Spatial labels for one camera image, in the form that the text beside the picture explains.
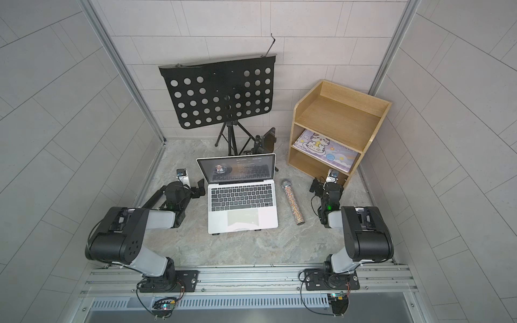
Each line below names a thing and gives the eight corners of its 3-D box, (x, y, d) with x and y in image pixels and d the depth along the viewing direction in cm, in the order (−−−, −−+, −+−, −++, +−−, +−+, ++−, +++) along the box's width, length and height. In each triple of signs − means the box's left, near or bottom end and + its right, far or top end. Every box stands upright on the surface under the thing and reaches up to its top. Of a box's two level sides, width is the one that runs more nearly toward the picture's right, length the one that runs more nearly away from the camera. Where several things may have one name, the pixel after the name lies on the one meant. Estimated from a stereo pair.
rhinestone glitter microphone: (295, 226, 86) (297, 223, 83) (281, 184, 100) (282, 180, 97) (304, 224, 87) (305, 221, 84) (288, 183, 100) (289, 179, 97)
